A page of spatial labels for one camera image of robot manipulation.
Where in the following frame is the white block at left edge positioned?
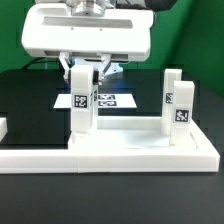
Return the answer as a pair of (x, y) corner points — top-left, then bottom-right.
(0, 118), (8, 142)

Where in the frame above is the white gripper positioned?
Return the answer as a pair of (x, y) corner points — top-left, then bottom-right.
(21, 4), (154, 85)

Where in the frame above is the fiducial marker sheet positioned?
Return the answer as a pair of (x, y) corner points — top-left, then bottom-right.
(54, 94), (137, 109)

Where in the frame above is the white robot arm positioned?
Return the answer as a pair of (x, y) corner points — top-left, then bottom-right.
(21, 0), (178, 84)

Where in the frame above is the black cable bundle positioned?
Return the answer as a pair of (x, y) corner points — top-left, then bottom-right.
(20, 57), (61, 71)

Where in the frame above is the white L-shaped fence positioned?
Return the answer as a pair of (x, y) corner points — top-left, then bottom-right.
(0, 149), (78, 174)

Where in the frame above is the white desk tabletop tray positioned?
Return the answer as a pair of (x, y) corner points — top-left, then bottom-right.
(68, 116), (220, 173)

